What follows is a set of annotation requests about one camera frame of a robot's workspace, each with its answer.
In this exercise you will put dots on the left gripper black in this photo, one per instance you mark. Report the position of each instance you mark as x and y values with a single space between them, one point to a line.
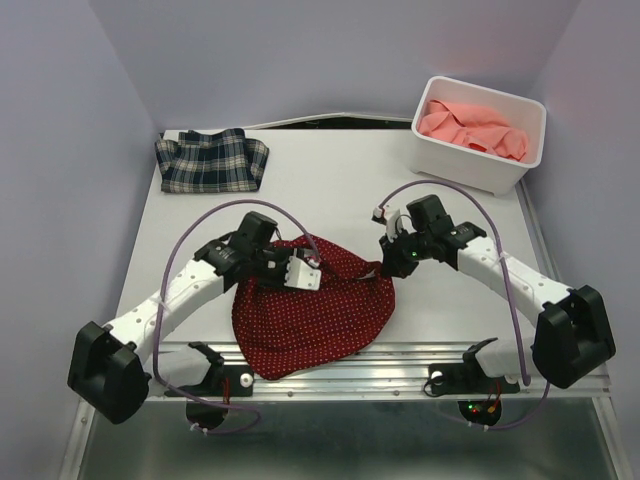
277 282

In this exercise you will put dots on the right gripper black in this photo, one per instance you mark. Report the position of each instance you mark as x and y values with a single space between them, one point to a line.
392 263

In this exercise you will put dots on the red polka dot skirt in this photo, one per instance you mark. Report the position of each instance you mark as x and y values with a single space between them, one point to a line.
280 332

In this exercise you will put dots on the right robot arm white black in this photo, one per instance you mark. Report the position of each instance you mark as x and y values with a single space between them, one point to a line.
572 334

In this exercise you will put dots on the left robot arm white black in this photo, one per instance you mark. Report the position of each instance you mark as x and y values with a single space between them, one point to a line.
117 366

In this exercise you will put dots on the plaid folded skirt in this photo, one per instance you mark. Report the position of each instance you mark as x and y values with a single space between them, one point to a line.
225 162

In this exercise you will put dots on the white plastic bin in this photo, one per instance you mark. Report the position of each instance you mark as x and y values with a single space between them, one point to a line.
481 170

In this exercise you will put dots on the pink skirt in bin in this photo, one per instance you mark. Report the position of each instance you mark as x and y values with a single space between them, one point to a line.
474 127

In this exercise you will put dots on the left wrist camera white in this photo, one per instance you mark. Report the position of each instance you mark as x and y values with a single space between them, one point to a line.
302 274

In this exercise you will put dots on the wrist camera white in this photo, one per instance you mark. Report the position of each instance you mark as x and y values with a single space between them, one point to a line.
302 274
391 219

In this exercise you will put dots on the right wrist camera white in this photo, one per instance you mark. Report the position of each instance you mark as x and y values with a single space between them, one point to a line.
391 219

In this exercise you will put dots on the aluminium rail frame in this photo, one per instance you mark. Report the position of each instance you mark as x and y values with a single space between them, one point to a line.
365 417

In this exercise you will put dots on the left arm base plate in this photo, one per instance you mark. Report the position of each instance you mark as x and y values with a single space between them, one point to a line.
224 381

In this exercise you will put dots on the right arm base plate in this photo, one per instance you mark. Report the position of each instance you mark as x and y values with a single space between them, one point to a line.
464 379

